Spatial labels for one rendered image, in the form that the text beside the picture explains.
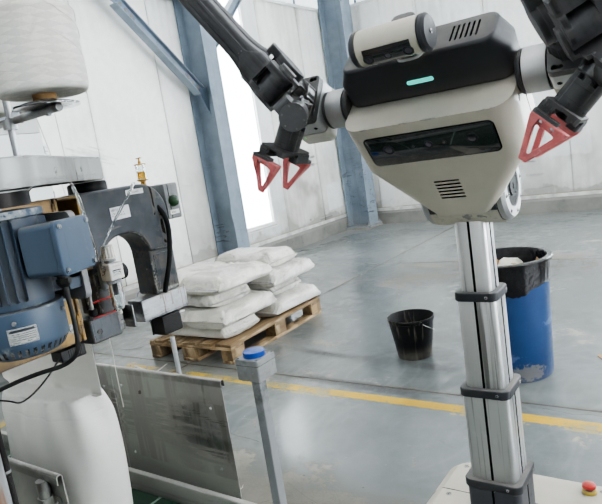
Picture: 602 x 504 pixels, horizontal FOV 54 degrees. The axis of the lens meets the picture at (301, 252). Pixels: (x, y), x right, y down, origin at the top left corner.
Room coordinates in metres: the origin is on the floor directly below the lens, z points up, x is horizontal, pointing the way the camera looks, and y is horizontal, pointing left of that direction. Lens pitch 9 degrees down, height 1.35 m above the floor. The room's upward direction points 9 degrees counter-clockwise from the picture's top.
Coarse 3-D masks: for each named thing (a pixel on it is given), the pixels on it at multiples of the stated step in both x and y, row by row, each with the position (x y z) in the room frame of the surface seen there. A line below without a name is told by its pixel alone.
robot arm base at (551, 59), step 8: (552, 48) 1.07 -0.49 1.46; (560, 48) 1.06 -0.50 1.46; (552, 56) 1.09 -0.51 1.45; (560, 56) 1.07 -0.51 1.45; (552, 64) 1.09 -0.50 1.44; (560, 64) 1.08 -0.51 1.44; (568, 64) 1.07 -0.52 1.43; (576, 64) 1.06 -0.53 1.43; (552, 72) 1.08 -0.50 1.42; (560, 72) 1.08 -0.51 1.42; (568, 72) 1.07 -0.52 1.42
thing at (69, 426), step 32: (32, 384) 1.64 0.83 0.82; (64, 384) 1.54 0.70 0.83; (96, 384) 1.46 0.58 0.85; (32, 416) 1.51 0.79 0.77; (64, 416) 1.46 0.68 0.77; (96, 416) 1.48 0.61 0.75; (32, 448) 1.52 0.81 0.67; (64, 448) 1.45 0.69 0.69; (96, 448) 1.46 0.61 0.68; (64, 480) 1.46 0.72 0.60; (96, 480) 1.45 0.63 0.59; (128, 480) 1.53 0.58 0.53
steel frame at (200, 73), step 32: (320, 0) 9.90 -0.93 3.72; (192, 32) 7.30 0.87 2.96; (352, 32) 9.81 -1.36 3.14; (192, 64) 7.35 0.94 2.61; (192, 96) 7.30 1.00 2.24; (224, 96) 7.25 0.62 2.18; (224, 128) 7.17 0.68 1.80; (224, 160) 7.09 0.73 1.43; (352, 160) 9.86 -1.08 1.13; (224, 192) 7.26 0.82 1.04; (352, 192) 9.91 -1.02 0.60; (224, 224) 7.31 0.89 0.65; (352, 224) 9.91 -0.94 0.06
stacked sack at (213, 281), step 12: (228, 264) 4.50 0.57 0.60; (240, 264) 4.41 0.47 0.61; (252, 264) 4.31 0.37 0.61; (264, 264) 4.35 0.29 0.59; (192, 276) 4.11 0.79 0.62; (204, 276) 4.06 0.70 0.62; (216, 276) 3.99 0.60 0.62; (228, 276) 4.03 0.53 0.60; (240, 276) 4.09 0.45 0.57; (252, 276) 4.18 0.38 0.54; (192, 288) 4.05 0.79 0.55; (204, 288) 3.98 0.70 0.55; (216, 288) 3.92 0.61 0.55; (228, 288) 3.99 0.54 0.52
